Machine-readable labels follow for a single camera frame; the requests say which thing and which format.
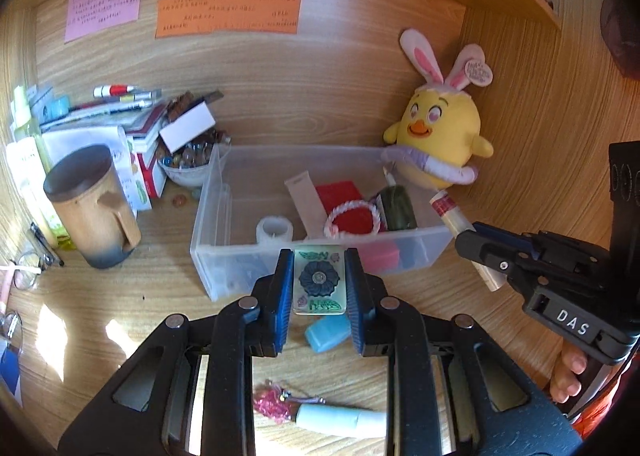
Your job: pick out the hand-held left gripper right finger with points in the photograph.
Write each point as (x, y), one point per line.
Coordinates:
(352, 301)

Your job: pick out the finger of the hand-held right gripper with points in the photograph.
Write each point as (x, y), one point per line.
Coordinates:
(490, 258)
(515, 241)

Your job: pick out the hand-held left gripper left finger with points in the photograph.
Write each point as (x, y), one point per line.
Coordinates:
(286, 301)

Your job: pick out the flower mahjong tile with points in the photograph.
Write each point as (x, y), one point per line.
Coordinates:
(317, 278)

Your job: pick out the beige stick with plaid end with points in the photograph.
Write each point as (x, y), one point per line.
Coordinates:
(452, 216)

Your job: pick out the clear plastic storage box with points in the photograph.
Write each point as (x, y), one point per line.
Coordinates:
(215, 256)

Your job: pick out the red packet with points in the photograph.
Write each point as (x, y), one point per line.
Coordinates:
(340, 196)

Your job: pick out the person's right hand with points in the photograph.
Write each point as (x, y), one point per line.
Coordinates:
(570, 376)

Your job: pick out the blue eraser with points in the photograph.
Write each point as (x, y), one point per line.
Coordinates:
(325, 336)

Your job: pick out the pink block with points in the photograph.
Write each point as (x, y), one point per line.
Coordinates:
(382, 258)

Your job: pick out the white tape roll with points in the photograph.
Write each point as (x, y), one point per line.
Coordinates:
(275, 226)

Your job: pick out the white flat pouch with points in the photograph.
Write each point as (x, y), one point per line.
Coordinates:
(305, 201)

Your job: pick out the pink tassel charm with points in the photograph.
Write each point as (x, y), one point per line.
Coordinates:
(272, 403)

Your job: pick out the light blue tube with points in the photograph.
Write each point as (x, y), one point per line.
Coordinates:
(340, 418)

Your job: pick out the yellow chick plush toy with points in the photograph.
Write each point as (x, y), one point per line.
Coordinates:
(445, 135)

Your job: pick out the orange glass marble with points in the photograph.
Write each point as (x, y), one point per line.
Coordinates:
(178, 201)

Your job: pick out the white ceramic bowl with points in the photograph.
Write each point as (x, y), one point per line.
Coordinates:
(187, 176)

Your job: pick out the white rectangular carton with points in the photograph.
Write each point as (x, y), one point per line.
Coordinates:
(187, 128)

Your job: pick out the wooden mug with dark lid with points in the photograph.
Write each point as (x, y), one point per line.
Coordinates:
(85, 216)

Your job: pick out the brown hair clip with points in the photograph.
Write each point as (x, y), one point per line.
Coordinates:
(179, 105)

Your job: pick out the dark maroon round object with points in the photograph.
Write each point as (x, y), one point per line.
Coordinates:
(620, 30)

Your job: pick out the black ballpoint pen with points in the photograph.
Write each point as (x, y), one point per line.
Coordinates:
(47, 246)

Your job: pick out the white marker pen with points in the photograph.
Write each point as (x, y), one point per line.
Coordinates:
(140, 95)

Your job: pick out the red and white marker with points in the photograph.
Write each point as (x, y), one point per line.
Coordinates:
(112, 89)

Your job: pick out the blue and white booklet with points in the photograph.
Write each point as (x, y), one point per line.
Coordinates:
(10, 376)

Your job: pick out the orange sticky note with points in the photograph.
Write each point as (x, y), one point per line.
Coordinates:
(225, 15)

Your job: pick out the light blue tape dispenser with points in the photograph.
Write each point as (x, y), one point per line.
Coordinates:
(56, 106)

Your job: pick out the pink sticky note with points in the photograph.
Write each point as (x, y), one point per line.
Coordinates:
(102, 5)

